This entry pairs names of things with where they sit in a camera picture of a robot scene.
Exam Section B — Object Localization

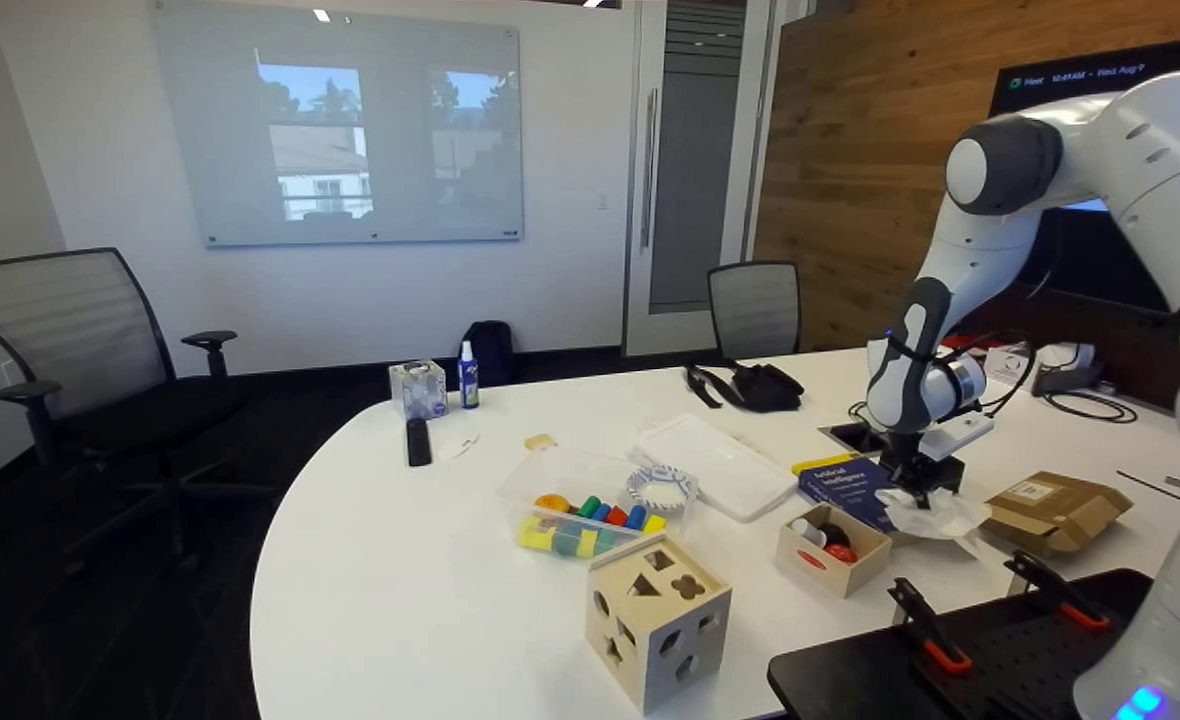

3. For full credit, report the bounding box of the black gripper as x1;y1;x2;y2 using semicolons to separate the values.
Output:
881;431;968;520

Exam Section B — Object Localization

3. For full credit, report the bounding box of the blue book with orange stripe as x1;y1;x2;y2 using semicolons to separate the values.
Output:
794;452;909;536

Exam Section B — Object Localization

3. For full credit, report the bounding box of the table power outlet panel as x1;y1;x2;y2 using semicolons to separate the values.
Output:
823;416;892;458

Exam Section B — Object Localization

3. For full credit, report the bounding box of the small wooden tray box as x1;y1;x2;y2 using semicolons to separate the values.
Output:
778;502;900;601

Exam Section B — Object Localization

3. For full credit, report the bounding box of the black orange clamp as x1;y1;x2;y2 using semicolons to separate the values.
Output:
1003;554;1117;637
886;571;981;677

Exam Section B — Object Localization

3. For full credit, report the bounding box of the brown cardboard box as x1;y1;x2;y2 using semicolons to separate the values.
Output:
981;470;1136;560

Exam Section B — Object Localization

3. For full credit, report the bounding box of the black mounting board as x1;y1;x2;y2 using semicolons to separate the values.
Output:
764;569;1162;720

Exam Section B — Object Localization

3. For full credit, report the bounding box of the white round device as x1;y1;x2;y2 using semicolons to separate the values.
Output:
1027;340;1101;395

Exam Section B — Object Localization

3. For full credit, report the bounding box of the black bag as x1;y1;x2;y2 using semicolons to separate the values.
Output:
683;356;807;416

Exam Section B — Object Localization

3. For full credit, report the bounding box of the white flat plastic lid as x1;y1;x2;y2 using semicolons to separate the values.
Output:
627;410;806;526

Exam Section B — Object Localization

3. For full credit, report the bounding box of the grey mesh office chair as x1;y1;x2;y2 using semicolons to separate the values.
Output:
705;258;806;363
0;246;254;578

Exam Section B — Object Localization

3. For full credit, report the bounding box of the wooden shape sorter cube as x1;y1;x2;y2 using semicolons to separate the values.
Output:
580;533;738;717

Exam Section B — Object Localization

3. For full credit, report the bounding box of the clear container of coloured blocks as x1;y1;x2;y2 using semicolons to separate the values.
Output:
511;458;680;564

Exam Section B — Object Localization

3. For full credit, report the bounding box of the grey glass door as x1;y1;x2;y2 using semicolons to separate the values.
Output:
625;0;784;362

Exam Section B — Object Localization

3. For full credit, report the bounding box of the black floor object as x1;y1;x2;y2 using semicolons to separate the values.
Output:
461;318;519;392

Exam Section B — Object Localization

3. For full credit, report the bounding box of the small spray bottle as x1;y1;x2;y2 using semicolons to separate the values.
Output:
456;335;485;414

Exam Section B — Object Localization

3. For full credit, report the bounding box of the clear tissue box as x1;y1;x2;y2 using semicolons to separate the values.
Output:
390;356;453;423

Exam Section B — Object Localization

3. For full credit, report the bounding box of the glass whiteboard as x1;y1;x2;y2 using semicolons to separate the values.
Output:
148;0;528;258

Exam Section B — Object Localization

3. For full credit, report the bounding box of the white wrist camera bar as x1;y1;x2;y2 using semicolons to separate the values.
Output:
915;410;1001;465

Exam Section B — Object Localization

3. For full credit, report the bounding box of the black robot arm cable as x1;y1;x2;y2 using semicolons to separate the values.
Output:
872;273;1062;431

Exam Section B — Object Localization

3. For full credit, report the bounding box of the black power cable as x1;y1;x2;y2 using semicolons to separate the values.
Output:
1045;386;1141;427

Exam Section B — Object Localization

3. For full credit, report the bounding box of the wall mounted television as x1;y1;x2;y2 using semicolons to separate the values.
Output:
984;34;1180;318

